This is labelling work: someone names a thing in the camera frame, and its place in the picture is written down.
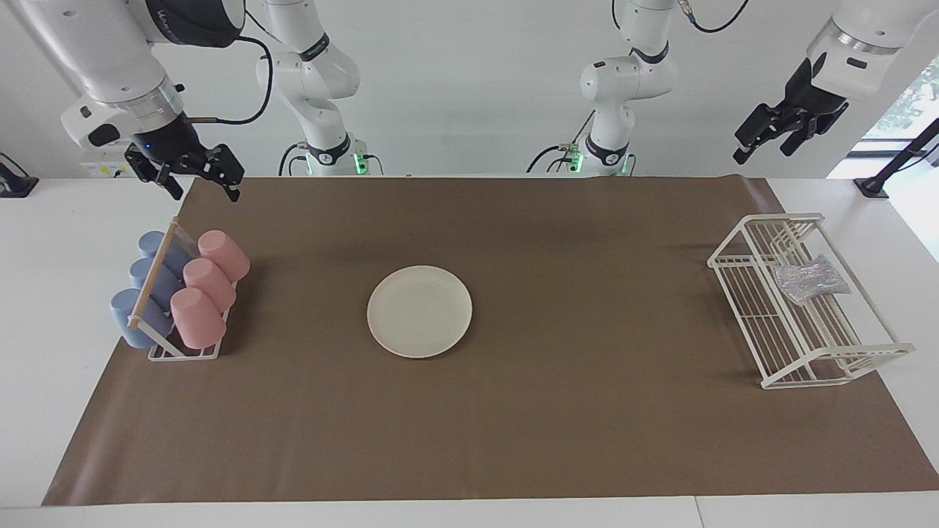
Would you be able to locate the brown table mat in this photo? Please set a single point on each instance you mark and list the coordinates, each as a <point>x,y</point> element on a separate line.
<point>513,425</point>

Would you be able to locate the blue plastic cup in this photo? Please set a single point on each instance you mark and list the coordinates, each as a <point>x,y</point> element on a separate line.
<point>126,317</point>
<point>144,273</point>
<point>150,243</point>

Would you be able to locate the white wall socket box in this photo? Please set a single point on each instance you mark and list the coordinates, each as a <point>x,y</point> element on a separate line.
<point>110,167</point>

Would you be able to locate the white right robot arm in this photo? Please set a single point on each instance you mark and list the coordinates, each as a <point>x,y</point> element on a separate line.
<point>110,44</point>

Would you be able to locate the cup rack with wooden rod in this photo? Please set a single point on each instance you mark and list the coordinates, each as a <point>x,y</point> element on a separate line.
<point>155,271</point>

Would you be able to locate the silver mesh sponge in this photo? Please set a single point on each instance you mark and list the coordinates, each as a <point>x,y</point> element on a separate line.
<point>810,280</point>

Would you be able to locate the bright window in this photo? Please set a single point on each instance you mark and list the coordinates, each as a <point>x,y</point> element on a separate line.
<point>917,95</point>

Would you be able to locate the black stand with pole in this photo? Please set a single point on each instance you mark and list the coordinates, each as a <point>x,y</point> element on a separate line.
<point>873,187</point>

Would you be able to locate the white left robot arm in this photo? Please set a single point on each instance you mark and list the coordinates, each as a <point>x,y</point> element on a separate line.
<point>623,81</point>

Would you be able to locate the cream round plate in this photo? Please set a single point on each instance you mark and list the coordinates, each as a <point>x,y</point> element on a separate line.
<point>419,312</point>

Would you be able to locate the pink plastic cup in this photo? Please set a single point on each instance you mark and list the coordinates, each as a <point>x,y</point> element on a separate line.
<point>209,284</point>
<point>196,319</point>
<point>224,255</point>

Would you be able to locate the black clamp mount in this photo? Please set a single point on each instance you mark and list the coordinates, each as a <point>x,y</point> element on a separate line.
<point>15,183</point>

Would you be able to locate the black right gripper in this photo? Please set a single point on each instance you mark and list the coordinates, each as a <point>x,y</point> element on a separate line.
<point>176,150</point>

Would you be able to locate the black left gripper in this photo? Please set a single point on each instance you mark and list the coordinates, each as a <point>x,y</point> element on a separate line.
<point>803,92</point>

